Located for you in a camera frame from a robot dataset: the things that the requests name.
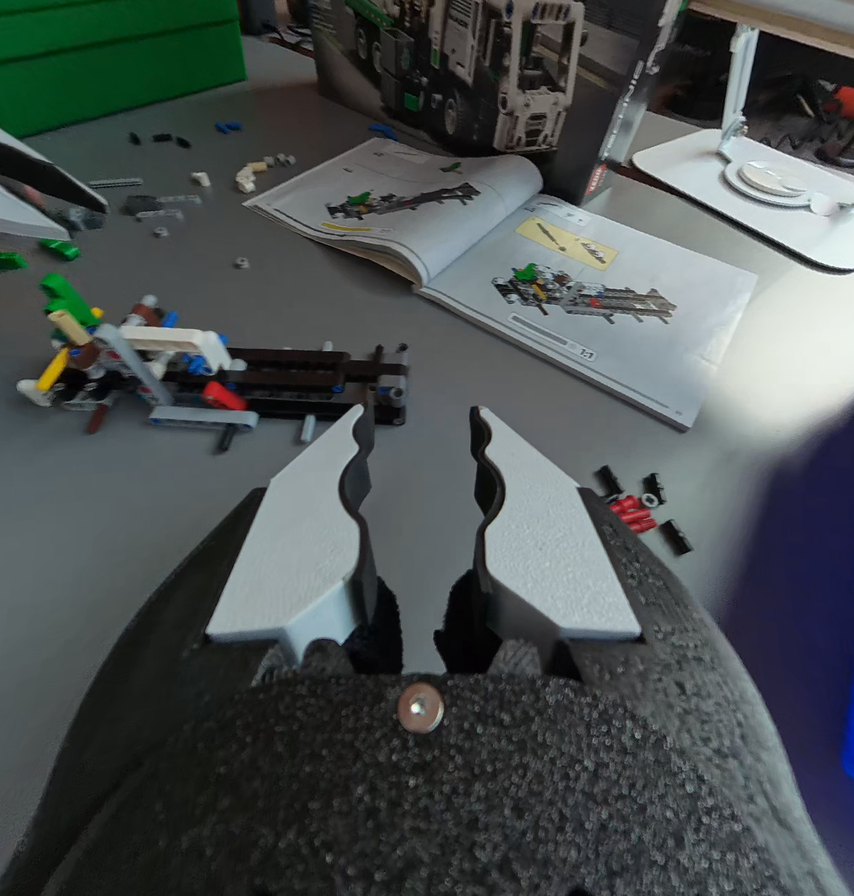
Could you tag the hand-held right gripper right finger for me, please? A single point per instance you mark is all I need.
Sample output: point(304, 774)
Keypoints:
point(553, 553)

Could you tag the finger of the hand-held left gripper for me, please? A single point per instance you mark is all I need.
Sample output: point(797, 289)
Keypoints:
point(14, 210)
point(7, 143)

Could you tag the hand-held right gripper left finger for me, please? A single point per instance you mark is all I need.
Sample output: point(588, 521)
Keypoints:
point(294, 553)

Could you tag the dark grey lego piece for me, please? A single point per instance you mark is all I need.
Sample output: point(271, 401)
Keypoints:
point(87, 220)

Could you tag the green lego beam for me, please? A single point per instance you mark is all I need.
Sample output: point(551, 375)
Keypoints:
point(59, 248)
point(0, 259)

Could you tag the grey lego axle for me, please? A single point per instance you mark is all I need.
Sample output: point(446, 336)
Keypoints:
point(115, 183)

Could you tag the dark grey lego beam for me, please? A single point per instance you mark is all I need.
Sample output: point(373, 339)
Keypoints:
point(141, 204)

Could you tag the black lego pins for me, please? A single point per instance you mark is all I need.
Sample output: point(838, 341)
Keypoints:
point(162, 138)

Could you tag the light grey lego beam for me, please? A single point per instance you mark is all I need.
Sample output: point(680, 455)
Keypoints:
point(180, 199)

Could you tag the lego truck chassis assembly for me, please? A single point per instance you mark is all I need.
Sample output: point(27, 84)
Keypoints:
point(273, 371)

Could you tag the beige lego connector pieces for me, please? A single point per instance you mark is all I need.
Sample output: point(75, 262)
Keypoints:
point(248, 175)

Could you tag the open lego instruction booklet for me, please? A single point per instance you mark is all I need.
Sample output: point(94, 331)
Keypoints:
point(567, 308)

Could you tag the grey lego connector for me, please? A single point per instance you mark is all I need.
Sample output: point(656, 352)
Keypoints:
point(284, 159)

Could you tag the blue lego pin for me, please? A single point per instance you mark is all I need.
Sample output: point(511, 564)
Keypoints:
point(385, 131)

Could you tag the lego truck set box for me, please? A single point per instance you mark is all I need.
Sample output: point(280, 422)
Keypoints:
point(497, 63)

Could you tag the small red black assembly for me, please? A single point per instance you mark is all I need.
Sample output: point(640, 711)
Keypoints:
point(633, 512)

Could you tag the green storage box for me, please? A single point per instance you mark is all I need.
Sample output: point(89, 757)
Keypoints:
point(105, 63)

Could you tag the white desk lamp base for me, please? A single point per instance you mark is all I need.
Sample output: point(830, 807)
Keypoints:
point(769, 217)

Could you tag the wooden shelf board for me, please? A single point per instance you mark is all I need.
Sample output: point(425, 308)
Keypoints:
point(783, 28)

